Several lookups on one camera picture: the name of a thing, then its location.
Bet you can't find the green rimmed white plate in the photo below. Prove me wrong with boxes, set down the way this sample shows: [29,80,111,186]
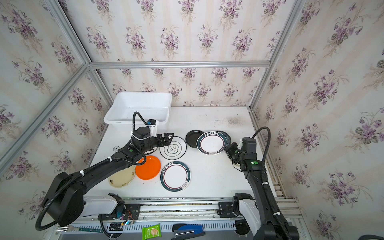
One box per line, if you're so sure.
[160,161,191,192]
[197,131,229,155]

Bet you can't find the blue floral green plate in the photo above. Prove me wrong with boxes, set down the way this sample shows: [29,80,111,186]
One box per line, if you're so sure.
[220,131,232,146]

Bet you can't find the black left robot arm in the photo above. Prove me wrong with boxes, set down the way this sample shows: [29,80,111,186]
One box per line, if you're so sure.
[35,127,175,231]

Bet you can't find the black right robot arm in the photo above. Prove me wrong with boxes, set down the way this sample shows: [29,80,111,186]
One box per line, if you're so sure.
[225,127,300,240]

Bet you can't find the white plastic bin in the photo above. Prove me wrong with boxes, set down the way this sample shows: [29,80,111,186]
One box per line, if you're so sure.
[104,92,173,132]

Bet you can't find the white plate black flower outline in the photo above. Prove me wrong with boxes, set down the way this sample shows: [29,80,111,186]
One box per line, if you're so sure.
[160,136,188,161]

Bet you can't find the black round plate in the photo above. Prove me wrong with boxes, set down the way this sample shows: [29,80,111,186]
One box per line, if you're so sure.
[185,130,204,149]

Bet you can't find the orange plastic plate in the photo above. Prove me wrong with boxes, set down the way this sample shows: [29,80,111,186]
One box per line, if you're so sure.
[136,156,161,181]

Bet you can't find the cream plate small flowers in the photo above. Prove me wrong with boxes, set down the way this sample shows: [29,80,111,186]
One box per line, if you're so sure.
[108,166,136,188]

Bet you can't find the green snack packet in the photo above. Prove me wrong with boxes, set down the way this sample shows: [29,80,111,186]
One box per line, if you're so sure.
[142,224,162,240]

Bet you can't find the blue black stapler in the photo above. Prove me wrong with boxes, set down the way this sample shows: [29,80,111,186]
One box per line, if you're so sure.
[172,224,206,240]

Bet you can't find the green circuit board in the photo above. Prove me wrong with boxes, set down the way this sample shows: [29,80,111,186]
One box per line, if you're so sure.
[78,228,103,233]

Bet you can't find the metal fork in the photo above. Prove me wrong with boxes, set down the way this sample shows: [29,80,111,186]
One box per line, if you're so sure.
[55,225,79,232]

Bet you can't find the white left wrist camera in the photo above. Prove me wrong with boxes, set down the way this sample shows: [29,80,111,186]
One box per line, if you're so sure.
[147,119,158,137]

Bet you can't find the aluminium rail base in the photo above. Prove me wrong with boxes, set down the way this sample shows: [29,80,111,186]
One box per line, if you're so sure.
[53,196,304,235]

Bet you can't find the aluminium frame top bar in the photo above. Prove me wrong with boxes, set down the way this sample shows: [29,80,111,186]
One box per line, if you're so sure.
[88,61,271,70]

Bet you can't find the aluminium frame post left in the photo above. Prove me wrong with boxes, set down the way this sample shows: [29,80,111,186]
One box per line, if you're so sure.
[45,1,113,109]

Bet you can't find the aluminium frame post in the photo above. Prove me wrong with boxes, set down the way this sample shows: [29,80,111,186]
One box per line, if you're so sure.
[249,0,306,110]
[45,1,113,109]

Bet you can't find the aluminium frame post right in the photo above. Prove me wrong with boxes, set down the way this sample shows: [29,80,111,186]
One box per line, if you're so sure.
[249,0,306,110]

